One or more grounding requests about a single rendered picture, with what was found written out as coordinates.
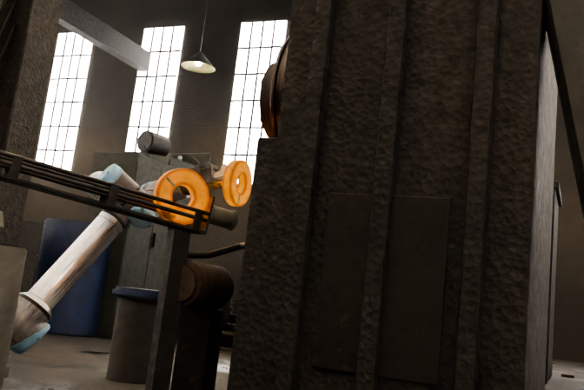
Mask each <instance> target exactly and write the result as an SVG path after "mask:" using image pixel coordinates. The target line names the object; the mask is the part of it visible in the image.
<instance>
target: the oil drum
mask: <svg viewBox="0 0 584 390"><path fill-rule="evenodd" d="M91 223H92V222H88V221H76V220H68V219H57V218H47V219H46V220H44V225H43V234H42V240H41V245H40V249H39V254H38V255H37V256H38V260H37V261H38V266H37V269H36V274H35V279H34V284H33V286H34V285H35V284H36V283H37V282H38V281H39V280H40V279H41V277H42V276H43V275H44V274H45V273H46V272H47V271H48V270H49V269H50V268H51V266H52V265H53V264H54V263H55V262H56V261H57V260H58V259H59V258H60V257H61V256H62V254H63V253H64V252H65V251H66V250H67V249H68V248H69V247H70V246H71V245H72V243H73V242H74V241H75V240H76V239H77V238H78V237H79V236H80V235H81V234H82V233H83V231H84V230H85V229H86V228H87V227H88V226H89V225H90V224H91ZM110 248H111V243H110V245H109V246H108V247H107V248H106V249H104V251H103V252H102V253H101V254H100V255H99V256H98V257H97V259H96V260H95V261H94V262H93V263H92V264H91V266H90V267H89V268H88V269H87V270H86V271H85V272H84V274H83V275H82V276H81V277H80V278H79V279H78V281H77V282H76V283H75V284H74V285H73V286H72V287H71V289H70V290H69V291H68V292H67V293H66V294H65V296H64V297H63V298H62V299H61V300H60V301H59V302H58V303H57V304H56V305H55V306H54V307H53V308H52V310H51V319H50V320H49V321H48V324H50V329H49V331H48V332H47V333H46V334H56V335H66V336H78V337H96V335H97V329H98V324H99V319H100V313H101V307H102V302H103V291H104V286H105V281H106V274H107V269H108V264H109V257H110Z"/></svg>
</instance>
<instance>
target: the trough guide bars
mask: <svg viewBox="0 0 584 390"><path fill-rule="evenodd" d="M0 168H3V169H5V171H4V175H7V176H8V178H7V179H10V180H12V181H17V178H18V175H19V173H21V174H24V175H29V176H33V177H36V178H39V179H42V180H45V181H48V182H54V183H57V184H60V185H64V186H66V187H70V188H75V189H78V190H82V191H84V192H88V193H91V194H94V195H100V198H99V201H100V202H106V206H107V207H110V208H114V207H115V204H116V201H119V202H124V203H127V204H130V205H133V206H137V207H139V208H145V209H148V210H151V211H155V212H157V211H156V208H158V209H161V210H164V211H167V212H170V213H173V214H176V215H181V216H185V217H188V218H191V219H194V220H193V223H192V229H191V230H193V231H196V232H199V229H200V225H201V221H203V222H206V223H207V221H208V219H207V218H203V217H202V215H209V212H208V211H205V210H202V209H199V208H194V207H191V206H188V205H184V204H181V203H179V202H173V201H171V200H167V199H164V198H162V197H158V196H155V195H150V194H147V193H143V192H141V191H138V190H134V189H132V188H126V187H124V186H121V185H117V184H115V183H112V182H106V181H104V180H100V179H97V178H94V177H91V176H88V175H83V174H80V173H77V172H74V171H71V170H67V169H63V168H59V167H57V166H53V165H50V164H48V163H44V162H40V161H36V160H33V159H30V158H27V157H24V156H21V155H16V154H12V153H10V152H7V151H3V150H1V149H0ZM153 200H155V201H158V202H163V203H166V204H169V205H172V206H176V207H178V208H184V209H187V210H190V211H193V212H195V214H194V215H192V214H189V213H186V212H182V211H180V210H176V209H173V208H168V207H165V206H162V205H159V204H155V203H154V202H153Z"/></svg>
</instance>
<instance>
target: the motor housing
mask: <svg viewBox="0 0 584 390"><path fill-rule="evenodd" d="M233 293H234V281H233V278H232V276H231V274H230V273H229V272H228V271H227V270H226V269H225V268H223V267H220V266H217V265H211V264H207V263H201V262H197V261H187V265H186V266H184V265H182V276H181V282H180V288H179V295H178V301H181V308H182V312H181V318H180V325H179V331H178V337H177V343H176V356H175V362H174V369H173V375H172V381H171V388H170V390H215V385H216V372H217V365H218V359H219V352H220V345H221V338H222V324H223V317H224V312H223V311H217V310H214V309H218V308H220V307H223V306H225V305H226V304H227V303H228V302H229V301H230V299H231V297H232V295H233ZM210 309H213V310H210Z"/></svg>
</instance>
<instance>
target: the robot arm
mask: <svg viewBox="0 0 584 390"><path fill-rule="evenodd" d="M199 165H201V166H199ZM226 167H227V164H223V165H222V167H221V170H220V171H219V170H218V166H216V165H214V164H211V163H209V162H204V163H201V164H197V165H195V167H194V168H191V170H193V171H195V172H196V173H197V174H198V175H200V176H201V177H202V178H203V180H204V181H205V182H206V184H207V187H208V190H213V189H217V188H222V179H223V174H224V171H225V169H226ZM90 176H91V177H94V178H97V179H100V180H104V181H106V182H112V183H115V184H117V185H121V186H124V187H126V188H132V189H134V190H138V191H141V192H143V193H147V194H150V195H153V191H154V187H155V185H156V182H157V181H154V182H147V183H146V184H143V185H142V186H141V187H140V186H139V185H138V184H137V183H136V182H134V181H133V180H132V179H131V178H130V177H129V176H128V175H127V174H126V173H125V172H124V171H123V170H122V168H121V167H119V166H117V165H116V164H112V165H110V166H108V167H107V168H106V169H105V170H104V171H103V172H102V171H98V172H95V173H93V174H91V175H90ZM189 197H190V193H189V191H188V190H187V189H186V188H185V187H184V186H181V185H179V186H177V187H176V188H175V189H174V191H173V194H172V198H173V202H178V201H181V200H184V199H188V198H189ZM115 206H118V207H121V208H126V209H130V210H134V211H136V212H140V213H143V214H146V215H152V216H154V217H158V216H159V214H158V213H157V212H155V211H151V210H148V209H145V208H139V207H137V206H133V205H130V204H127V203H124V202H119V201H116V204H115ZM153 224H154V223H153V222H149V221H144V220H140V219H137V218H134V217H130V216H127V215H121V214H118V213H115V212H112V211H109V210H105V209H103V211H102V212H101V213H100V215H99V216H98V217H97V218H96V219H95V220H94V221H93V222H92V223H91V224H90V225H89V226H88V227H87V228H86V229H85V230H84V231H83V233H82V234H81V235H80V236H79V237H78V238H77V239H76V240H75V241H74V242H73V243H72V245H71V246H70V247H69V248H68V249H67V250H66V251H65V252H64V253H63V254H62V256H61V257H60V258H59V259H58V260H57V261H56V262H55V263H54V264H53V265H52V266H51V268H50V269H49V270H48V271H47V272H46V273H45V274H44V275H43V276H42V277H41V279H40V280H39V281H38V282H37V283H36V284H35V285H34V286H33V287H32V288H31V289H30V291H29V292H24V293H20V294H19V298H18V303H17V312H16V318H15V322H14V327H13V332H12V337H11V342H10V349H11V350H12V351H14V352H15V353H17V354H22V353H24V352H26V351H27V350H29V349H30V348H31V347H33V346H34V345H35V344H36V343H37V342H38V341H39V340H41V339H42V338H43V337H44V336H45V334H46V333H47V332H48V331H49V329H50V324H48V321H49V320H50V319H51V310H52V308H53V307H54V306H55V305H56V304H57V303H58V302H59V301H60V300H61V299H62V298H63V297H64V296H65V294H66V293H67V292H68V291H69V290H70V289H71V287H72V286H73V285H74V284H75V283H76V282H77V281H78V279H79V278H80V277H81V276H82V275H83V274H84V272H85V271H86V270H87V269H88V268H89V267H90V266H91V264H92V263H93V262H94V261H95V260H96V259H97V257H98V256H99V255H100V254H101V253H102V252H103V251H104V249H106V248H107V247H108V246H109V245H110V243H111V242H112V241H113V240H114V239H115V238H116V237H117V235H118V234H119V233H120V232H122V231H123V230H128V229H129V228H130V227H131V226H132V225H133V226H135V227H137V228H149V227H151V226H152V225H153Z"/></svg>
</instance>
